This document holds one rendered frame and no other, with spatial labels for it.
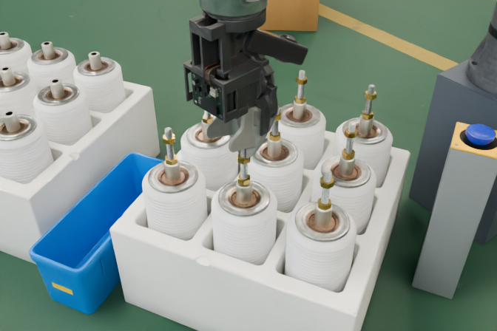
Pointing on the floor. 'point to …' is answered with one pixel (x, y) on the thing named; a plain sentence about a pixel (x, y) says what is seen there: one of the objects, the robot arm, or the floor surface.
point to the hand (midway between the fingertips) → (248, 144)
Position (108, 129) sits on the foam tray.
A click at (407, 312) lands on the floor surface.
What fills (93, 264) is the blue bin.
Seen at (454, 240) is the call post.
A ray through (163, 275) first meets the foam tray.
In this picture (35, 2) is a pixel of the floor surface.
